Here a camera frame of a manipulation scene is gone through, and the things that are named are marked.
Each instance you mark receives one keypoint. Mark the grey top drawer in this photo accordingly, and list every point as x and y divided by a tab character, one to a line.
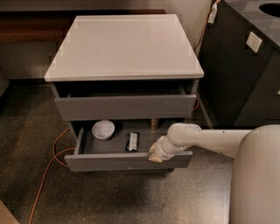
125	107

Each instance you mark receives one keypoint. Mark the white label on cabinet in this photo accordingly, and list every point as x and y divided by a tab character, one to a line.
254	42

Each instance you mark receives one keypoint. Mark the grey drawer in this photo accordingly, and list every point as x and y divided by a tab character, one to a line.
93	155
125	107

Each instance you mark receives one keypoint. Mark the grey drawer cabinet white top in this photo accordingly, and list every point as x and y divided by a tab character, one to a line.
124	55

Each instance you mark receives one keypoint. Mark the black and white snack packet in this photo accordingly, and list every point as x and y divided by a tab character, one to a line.
132	144

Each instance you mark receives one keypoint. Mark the white bowl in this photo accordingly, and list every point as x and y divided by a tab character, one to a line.
103	130

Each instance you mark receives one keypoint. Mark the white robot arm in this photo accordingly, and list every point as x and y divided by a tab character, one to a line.
255	182

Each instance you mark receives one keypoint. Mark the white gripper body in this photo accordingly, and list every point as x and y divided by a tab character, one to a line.
159	150

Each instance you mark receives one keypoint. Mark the white cable tag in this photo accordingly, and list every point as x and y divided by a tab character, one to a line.
212	14

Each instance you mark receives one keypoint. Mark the dark wooden bench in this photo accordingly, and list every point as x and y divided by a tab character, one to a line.
50	25

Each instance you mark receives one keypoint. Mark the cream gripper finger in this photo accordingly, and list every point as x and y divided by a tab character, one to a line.
154	146
155	159

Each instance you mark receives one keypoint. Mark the orange soda can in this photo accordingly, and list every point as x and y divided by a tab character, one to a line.
154	123

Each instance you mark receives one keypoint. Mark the black side cabinet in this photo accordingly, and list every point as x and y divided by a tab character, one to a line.
241	86

